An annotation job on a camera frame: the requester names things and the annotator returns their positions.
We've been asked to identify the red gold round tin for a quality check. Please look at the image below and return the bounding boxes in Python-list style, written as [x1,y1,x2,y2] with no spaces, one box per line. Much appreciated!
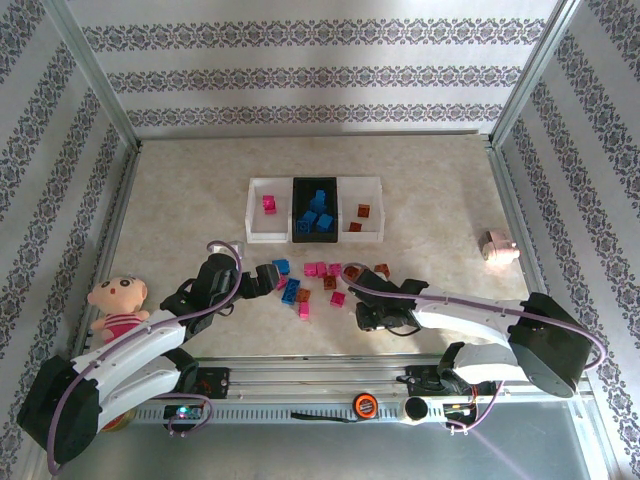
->
[99,407,134,431]

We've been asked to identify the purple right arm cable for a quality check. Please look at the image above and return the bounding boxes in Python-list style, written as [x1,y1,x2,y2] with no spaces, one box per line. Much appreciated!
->
[341,276,609,436]

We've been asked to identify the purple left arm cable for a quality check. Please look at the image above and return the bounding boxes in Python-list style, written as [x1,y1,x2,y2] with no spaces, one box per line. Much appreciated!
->
[47,240,247,476]

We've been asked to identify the slotted grey cable duct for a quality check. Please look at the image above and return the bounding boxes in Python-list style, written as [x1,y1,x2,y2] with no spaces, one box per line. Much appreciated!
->
[127,402,484,426]

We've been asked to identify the white plastic container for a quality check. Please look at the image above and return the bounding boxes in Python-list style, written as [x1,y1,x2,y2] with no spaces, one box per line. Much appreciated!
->
[335,175,385,244]
[246,177,296,245]

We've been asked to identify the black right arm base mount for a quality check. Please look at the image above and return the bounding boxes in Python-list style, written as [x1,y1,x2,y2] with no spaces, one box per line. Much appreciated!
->
[407,364,496,399]

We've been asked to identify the controller board with lights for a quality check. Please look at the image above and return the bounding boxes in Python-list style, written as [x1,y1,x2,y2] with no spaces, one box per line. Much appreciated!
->
[164,404,204,421]

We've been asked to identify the pink grey small toy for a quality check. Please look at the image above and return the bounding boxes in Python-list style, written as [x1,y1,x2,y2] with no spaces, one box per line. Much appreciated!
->
[478,228,521,264]

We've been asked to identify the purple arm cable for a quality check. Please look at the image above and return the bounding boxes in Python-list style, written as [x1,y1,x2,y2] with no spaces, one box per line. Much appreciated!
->
[341,276,609,436]
[47,240,247,476]

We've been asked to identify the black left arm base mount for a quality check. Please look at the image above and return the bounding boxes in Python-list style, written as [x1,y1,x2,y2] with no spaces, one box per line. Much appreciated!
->
[189,367,231,401]

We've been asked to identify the aluminium side rail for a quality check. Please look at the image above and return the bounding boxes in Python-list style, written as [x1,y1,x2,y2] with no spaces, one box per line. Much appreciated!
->
[485,142,551,299]
[69,142,144,361]

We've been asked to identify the plush doll pink striped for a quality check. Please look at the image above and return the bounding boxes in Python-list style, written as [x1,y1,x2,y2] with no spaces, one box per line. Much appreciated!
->
[87,273,151,346]

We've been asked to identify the aluminium frame post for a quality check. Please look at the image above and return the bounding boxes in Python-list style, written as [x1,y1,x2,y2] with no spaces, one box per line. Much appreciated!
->
[42,0,142,149]
[490,0,585,149]

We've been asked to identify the black plastic container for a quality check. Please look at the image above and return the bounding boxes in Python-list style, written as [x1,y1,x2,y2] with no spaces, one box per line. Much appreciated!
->
[291,176,341,245]

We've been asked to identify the orange black tape measure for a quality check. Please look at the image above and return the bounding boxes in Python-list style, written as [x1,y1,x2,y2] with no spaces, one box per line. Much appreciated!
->
[352,393,377,419]

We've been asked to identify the red yellow wire bundle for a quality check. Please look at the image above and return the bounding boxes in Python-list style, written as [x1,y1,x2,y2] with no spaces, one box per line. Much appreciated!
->
[444,384,484,419]

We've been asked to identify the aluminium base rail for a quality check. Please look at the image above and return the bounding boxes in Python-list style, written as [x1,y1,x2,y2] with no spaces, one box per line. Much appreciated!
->
[134,355,589,401]

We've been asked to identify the black strap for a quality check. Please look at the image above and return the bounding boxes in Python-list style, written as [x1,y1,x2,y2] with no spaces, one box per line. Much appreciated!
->
[291,410,351,424]

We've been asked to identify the grey metal sheet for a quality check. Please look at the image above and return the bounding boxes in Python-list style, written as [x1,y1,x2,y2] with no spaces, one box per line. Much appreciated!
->
[49,422,609,480]

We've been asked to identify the aluminium back rail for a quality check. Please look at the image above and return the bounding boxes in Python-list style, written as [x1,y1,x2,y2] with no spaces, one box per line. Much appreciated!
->
[135,129,494,141]

